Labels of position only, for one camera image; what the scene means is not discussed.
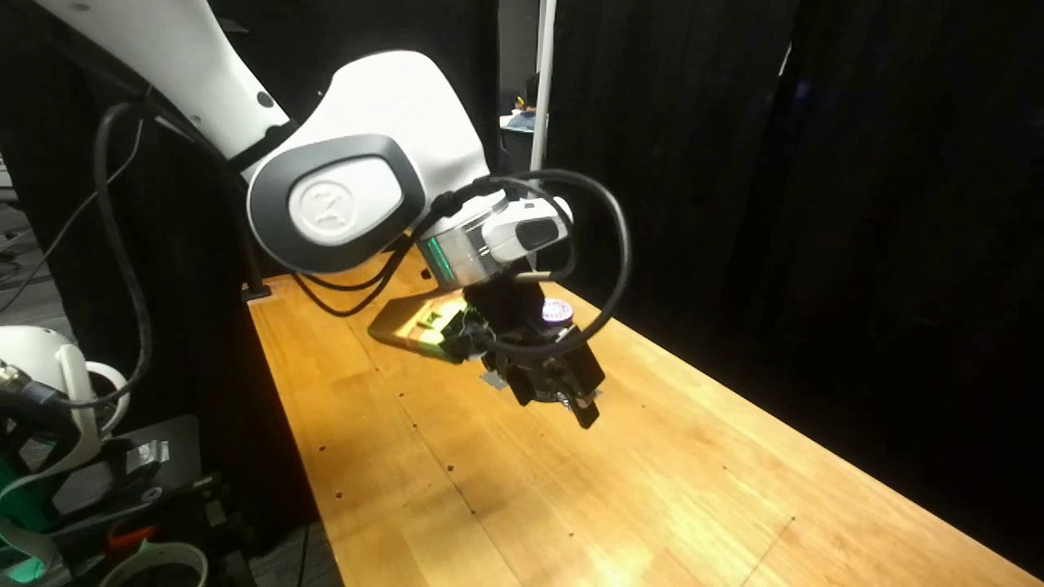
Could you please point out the black curtain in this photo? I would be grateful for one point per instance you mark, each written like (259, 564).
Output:
(188, 269)
(816, 244)

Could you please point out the white pole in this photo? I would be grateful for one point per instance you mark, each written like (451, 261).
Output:
(543, 81)

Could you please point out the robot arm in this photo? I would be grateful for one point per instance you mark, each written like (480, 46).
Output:
(391, 106)

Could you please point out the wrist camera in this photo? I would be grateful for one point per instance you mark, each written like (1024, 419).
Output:
(444, 328)

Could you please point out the black clamp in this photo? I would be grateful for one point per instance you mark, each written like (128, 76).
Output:
(256, 287)

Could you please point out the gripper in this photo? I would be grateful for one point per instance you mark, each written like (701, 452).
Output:
(514, 322)

